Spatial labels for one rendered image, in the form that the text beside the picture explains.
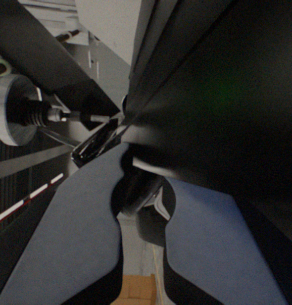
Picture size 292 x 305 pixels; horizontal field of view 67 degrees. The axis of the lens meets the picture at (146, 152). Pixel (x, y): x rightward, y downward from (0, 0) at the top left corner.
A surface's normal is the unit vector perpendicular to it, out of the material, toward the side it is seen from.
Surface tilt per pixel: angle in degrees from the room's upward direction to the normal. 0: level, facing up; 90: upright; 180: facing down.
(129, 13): 50
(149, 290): 90
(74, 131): 90
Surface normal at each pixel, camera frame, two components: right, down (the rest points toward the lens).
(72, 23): 0.00, 0.57
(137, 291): 0.06, 0.07
